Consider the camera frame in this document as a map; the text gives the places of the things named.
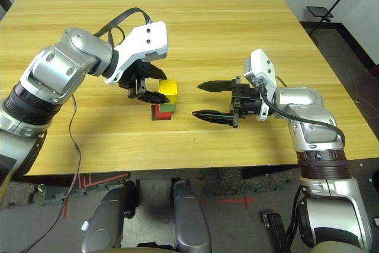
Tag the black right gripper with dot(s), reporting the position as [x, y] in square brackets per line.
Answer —
[247, 100]

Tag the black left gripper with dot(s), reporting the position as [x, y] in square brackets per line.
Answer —
[137, 78]

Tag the yellow wooden block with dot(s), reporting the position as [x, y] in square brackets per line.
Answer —
[168, 90]

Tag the green wooden block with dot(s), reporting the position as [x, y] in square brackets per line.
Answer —
[167, 108]

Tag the red wooden block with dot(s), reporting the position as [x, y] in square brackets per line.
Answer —
[163, 115]

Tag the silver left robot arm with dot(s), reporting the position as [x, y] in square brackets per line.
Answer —
[59, 69]

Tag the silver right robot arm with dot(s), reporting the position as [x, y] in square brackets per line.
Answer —
[316, 134]

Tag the black square pad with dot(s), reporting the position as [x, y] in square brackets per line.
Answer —
[152, 116]

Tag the silver right robot leg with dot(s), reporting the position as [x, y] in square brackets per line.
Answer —
[191, 223]

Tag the silver robot leg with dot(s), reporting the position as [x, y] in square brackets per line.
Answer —
[103, 223]
[191, 223]

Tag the black stand plate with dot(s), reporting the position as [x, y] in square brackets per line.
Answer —
[319, 11]

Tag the black box on floor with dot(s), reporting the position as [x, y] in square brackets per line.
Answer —
[275, 229]

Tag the silver left robot leg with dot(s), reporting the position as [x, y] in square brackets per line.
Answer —
[103, 223]

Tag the tan robot torso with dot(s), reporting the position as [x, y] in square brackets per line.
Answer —
[148, 250]

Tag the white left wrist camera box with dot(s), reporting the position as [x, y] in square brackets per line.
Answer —
[142, 39]

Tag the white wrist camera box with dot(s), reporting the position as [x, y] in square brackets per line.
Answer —
[260, 66]
[142, 39]

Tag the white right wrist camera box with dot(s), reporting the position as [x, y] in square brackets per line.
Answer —
[260, 66]

